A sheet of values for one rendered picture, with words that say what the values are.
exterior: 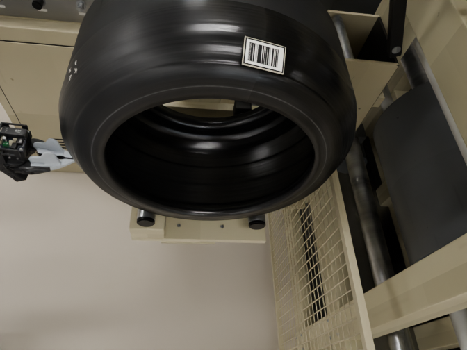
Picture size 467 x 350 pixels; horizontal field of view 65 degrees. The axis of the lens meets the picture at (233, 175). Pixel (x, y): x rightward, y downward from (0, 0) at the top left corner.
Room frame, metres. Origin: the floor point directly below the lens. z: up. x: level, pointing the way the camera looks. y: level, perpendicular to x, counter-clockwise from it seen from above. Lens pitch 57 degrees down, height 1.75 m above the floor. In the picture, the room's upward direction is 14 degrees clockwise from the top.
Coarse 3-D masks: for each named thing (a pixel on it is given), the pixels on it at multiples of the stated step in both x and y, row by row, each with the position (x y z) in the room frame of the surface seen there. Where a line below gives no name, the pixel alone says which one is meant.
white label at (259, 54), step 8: (248, 40) 0.41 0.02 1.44; (256, 40) 0.42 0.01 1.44; (248, 48) 0.40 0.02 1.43; (256, 48) 0.41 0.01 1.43; (264, 48) 0.41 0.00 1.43; (272, 48) 0.42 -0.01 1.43; (280, 48) 0.42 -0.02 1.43; (248, 56) 0.39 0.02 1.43; (256, 56) 0.40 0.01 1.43; (264, 56) 0.40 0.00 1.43; (272, 56) 0.41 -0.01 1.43; (280, 56) 0.41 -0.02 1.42; (248, 64) 0.38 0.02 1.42; (256, 64) 0.39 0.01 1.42; (264, 64) 0.39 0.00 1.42; (272, 64) 0.40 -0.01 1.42; (280, 64) 0.40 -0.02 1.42; (280, 72) 0.39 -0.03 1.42
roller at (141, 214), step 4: (140, 212) 0.36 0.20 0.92; (144, 212) 0.36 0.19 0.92; (148, 212) 0.37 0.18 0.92; (140, 216) 0.36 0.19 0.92; (144, 216) 0.36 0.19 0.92; (148, 216) 0.36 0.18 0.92; (152, 216) 0.36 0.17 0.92; (140, 220) 0.35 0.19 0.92; (144, 220) 0.35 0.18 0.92; (148, 220) 0.35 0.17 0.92; (152, 220) 0.35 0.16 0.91; (140, 224) 0.34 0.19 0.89; (144, 224) 0.35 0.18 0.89; (148, 224) 0.35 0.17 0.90; (152, 224) 0.35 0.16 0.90
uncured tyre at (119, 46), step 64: (128, 0) 0.47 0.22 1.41; (192, 0) 0.46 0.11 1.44; (256, 0) 0.50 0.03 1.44; (128, 64) 0.37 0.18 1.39; (192, 64) 0.37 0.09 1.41; (320, 64) 0.45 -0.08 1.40; (64, 128) 0.34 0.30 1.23; (128, 128) 0.54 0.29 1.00; (192, 128) 0.63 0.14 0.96; (256, 128) 0.66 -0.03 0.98; (320, 128) 0.42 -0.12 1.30; (128, 192) 0.34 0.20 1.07; (192, 192) 0.46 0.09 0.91; (256, 192) 0.49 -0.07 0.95
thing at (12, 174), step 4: (0, 168) 0.36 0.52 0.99; (4, 168) 0.36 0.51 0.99; (4, 172) 0.36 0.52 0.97; (8, 172) 0.36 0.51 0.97; (12, 172) 0.36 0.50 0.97; (12, 176) 0.36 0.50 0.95; (16, 176) 0.36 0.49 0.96; (20, 176) 0.36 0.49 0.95; (24, 176) 0.37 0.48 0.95; (16, 180) 0.36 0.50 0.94; (20, 180) 0.36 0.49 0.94; (24, 180) 0.36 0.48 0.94
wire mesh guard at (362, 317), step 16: (336, 176) 0.56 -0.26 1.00; (336, 192) 0.51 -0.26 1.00; (320, 208) 0.53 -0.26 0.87; (336, 208) 0.47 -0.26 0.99; (272, 224) 0.73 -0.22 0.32; (304, 224) 0.55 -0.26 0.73; (272, 240) 0.65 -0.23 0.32; (288, 240) 0.56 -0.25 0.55; (336, 240) 0.41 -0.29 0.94; (272, 256) 0.58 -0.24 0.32; (320, 256) 0.41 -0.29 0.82; (336, 256) 0.38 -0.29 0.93; (352, 256) 0.35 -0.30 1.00; (272, 272) 0.52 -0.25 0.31; (288, 272) 0.46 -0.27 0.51; (304, 272) 0.42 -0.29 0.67; (320, 272) 0.37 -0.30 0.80; (352, 272) 0.31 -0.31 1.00; (352, 288) 0.28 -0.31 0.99; (288, 304) 0.37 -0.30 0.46; (352, 304) 0.26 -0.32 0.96; (288, 320) 0.32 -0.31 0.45; (304, 320) 0.29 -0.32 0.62; (352, 320) 0.23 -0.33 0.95; (368, 320) 0.22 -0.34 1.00; (320, 336) 0.23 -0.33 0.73; (352, 336) 0.20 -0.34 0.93; (368, 336) 0.19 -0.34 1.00
